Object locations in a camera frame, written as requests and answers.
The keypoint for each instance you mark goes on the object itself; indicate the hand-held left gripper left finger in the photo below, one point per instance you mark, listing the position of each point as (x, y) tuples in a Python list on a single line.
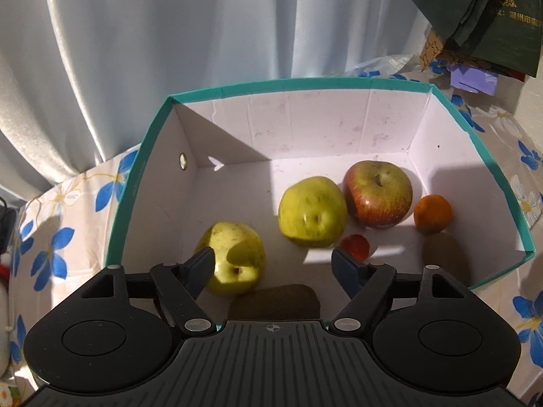
[(199, 269)]

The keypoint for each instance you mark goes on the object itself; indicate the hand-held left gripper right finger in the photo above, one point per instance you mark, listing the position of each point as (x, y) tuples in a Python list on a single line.
[(345, 268)]

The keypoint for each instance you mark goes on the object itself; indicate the cherry tomato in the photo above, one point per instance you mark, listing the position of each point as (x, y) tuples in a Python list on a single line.
[(355, 246)]

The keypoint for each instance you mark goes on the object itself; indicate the yellow-green apple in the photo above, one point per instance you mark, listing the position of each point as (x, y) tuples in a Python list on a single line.
[(237, 254), (313, 212)]

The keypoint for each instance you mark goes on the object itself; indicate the brown kiwi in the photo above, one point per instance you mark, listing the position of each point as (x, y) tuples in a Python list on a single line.
[(275, 303)]

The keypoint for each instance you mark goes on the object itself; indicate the large red-green apple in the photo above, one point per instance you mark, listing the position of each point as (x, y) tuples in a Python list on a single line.
[(377, 193)]

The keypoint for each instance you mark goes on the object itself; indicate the teal cardboard box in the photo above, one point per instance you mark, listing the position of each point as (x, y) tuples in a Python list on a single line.
[(297, 135)]

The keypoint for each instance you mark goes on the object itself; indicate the orange tangerine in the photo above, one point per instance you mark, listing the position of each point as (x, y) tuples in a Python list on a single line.
[(432, 214)]

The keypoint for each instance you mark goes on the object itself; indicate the blue floral tablecloth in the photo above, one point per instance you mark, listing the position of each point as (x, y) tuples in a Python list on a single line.
[(63, 246)]

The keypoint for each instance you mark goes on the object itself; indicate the black object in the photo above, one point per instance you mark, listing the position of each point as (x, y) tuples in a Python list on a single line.
[(6, 224)]

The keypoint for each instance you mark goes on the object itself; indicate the purple paper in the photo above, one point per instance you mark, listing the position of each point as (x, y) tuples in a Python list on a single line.
[(473, 79)]

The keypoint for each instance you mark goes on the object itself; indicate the brown patterned paper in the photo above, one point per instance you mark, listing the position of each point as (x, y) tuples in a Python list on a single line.
[(433, 51)]

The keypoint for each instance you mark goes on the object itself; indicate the white curtain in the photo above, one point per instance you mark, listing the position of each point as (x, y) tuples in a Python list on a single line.
[(169, 29)]

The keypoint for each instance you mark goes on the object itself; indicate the dark green paper bags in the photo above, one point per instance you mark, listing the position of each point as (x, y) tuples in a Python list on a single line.
[(488, 12)]

